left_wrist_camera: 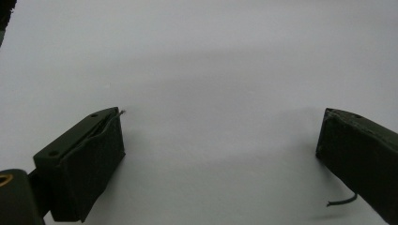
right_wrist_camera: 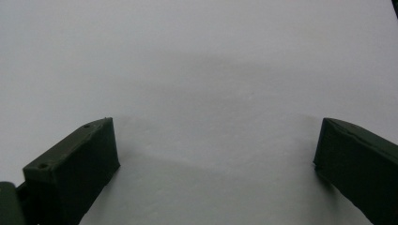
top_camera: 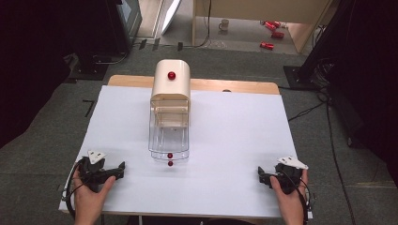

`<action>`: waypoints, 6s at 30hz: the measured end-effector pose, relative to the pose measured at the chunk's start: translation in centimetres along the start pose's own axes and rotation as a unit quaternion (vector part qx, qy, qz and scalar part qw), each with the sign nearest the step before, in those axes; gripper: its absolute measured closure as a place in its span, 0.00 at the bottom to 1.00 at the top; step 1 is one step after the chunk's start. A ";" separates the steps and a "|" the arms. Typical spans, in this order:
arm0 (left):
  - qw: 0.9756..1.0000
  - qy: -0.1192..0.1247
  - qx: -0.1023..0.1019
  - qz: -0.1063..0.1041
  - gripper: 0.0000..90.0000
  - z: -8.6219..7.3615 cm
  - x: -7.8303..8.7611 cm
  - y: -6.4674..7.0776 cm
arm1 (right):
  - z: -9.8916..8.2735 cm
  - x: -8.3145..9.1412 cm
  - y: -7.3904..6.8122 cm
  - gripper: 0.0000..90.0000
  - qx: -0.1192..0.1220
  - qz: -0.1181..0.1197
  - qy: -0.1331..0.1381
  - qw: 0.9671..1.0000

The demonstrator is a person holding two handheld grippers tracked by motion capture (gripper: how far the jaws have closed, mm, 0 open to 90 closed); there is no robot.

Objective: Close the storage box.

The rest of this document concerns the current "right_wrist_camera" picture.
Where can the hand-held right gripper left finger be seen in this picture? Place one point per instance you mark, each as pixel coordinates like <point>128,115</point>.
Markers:
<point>68,175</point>

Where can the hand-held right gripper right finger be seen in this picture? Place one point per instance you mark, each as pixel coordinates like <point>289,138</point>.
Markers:
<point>359,162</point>

